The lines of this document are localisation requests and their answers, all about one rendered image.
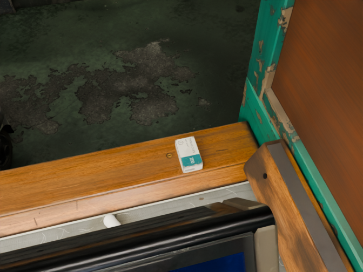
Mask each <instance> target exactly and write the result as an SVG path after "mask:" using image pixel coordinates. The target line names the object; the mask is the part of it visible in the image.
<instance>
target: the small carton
mask: <svg viewBox="0 0 363 272"><path fill-rule="evenodd" d="M175 147H176V150H177V154H178V158H179V161H180V164H181V168H182V170H183V173H187V172H192V171H197V170H200V169H203V161H202V159H201V156H200V153H199V150H198V147H197V144H196V141H195V139H194V137H188V138H182V139H178V140H175Z"/></svg>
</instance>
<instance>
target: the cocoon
mask: <svg viewBox="0 0 363 272"><path fill-rule="evenodd" d="M104 224H105V225H106V226H107V227H108V228H110V227H114V226H119V225H121V224H120V222H119V221H118V220H117V219H116V218H115V217H114V216H113V215H111V214H109V215H107V216H106V217H105V218H104Z"/></svg>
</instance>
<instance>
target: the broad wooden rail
mask: <svg viewBox="0 0 363 272"><path fill-rule="evenodd" d="M188 137H194V139H195V141H196V144H197V147H198V150H199V153H200V156H201V159H202V161H203V169H200V170H197V171H192V172H187V173H183V170H182V167H181V164H180V161H179V158H178V154H177V150H176V147H175V140H178V139H182V138H188ZM258 148H259V145H258V143H257V141H256V139H255V137H254V135H253V133H252V131H251V129H250V126H249V124H248V122H247V121H242V122H238V123H234V124H228V125H223V126H218V127H213V128H208V129H204V130H199V131H194V132H189V133H184V134H179V135H173V136H170V137H165V138H160V139H155V140H149V141H144V142H139V143H136V144H130V145H125V146H120V147H115V148H110V149H105V150H101V151H96V152H91V153H86V154H81V155H75V156H72V157H67V158H62V159H57V160H51V161H47V162H41V163H38V164H33V165H28V166H23V167H17V168H12V169H7V170H4V171H0V239H1V238H4V237H8V236H13V235H17V234H22V233H26V232H31V231H34V230H39V229H43V228H47V227H52V226H57V225H61V224H65V223H69V222H74V221H78V220H82V219H87V218H90V217H95V216H100V215H104V214H108V213H113V212H117V211H121V210H125V209H130V208H135V207H139V206H143V205H148V204H151V203H156V202H160V201H165V200H169V199H174V198H178V197H181V196H186V195H191V194H195V193H200V192H204V191H209V190H212V189H216V188H221V187H226V186H230V185H235V184H238V183H242V182H247V181H248V179H247V177H246V175H245V172H244V170H243V168H244V164H245V162H246V161H247V160H248V159H249V158H250V157H251V156H252V155H253V154H254V153H255V152H256V151H257V149H258Z"/></svg>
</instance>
